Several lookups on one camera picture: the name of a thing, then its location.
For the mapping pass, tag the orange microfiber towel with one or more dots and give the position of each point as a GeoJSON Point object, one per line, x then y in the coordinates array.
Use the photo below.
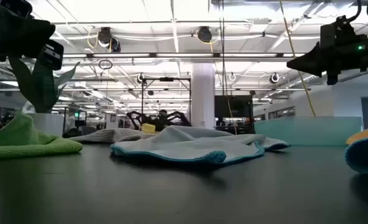
{"type": "Point", "coordinates": [367, 133]}

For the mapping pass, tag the green microfiber towel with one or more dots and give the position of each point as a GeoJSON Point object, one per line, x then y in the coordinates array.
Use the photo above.
{"type": "Point", "coordinates": [22, 143]}

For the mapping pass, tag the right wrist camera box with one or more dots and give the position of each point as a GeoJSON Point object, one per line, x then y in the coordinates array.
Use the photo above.
{"type": "Point", "coordinates": [333, 31]}

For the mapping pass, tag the white grey microfiber towel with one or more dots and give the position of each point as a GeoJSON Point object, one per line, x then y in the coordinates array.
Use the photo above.
{"type": "Point", "coordinates": [109, 135]}

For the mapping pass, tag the teal plastic bin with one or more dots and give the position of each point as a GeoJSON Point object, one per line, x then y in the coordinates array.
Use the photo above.
{"type": "Point", "coordinates": [308, 130]}

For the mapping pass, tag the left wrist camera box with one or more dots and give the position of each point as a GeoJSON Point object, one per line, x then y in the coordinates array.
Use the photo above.
{"type": "Point", "coordinates": [52, 54]}

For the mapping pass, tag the pale blue teal-edged towel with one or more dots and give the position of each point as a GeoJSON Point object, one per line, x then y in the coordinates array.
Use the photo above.
{"type": "Point", "coordinates": [187, 143]}

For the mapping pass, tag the white round pillar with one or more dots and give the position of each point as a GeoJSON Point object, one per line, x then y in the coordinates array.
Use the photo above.
{"type": "Point", "coordinates": [202, 96]}

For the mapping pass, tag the long ceiling light rail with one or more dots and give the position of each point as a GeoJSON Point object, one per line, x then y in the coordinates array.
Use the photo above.
{"type": "Point", "coordinates": [184, 55]}

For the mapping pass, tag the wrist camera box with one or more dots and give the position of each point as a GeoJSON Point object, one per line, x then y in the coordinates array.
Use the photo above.
{"type": "Point", "coordinates": [333, 31]}
{"type": "Point", "coordinates": [52, 54]}

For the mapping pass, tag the blue microfiber towel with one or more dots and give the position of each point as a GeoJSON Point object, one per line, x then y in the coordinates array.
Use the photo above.
{"type": "Point", "coordinates": [367, 155]}

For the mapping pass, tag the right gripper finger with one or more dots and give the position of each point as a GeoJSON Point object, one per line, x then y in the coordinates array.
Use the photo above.
{"type": "Point", "coordinates": [305, 60]}

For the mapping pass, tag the yellow foam block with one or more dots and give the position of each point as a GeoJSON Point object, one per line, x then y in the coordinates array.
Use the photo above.
{"type": "Point", "coordinates": [148, 128]}

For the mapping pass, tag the artificial green plant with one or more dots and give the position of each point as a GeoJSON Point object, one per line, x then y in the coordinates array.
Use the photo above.
{"type": "Point", "coordinates": [38, 90]}

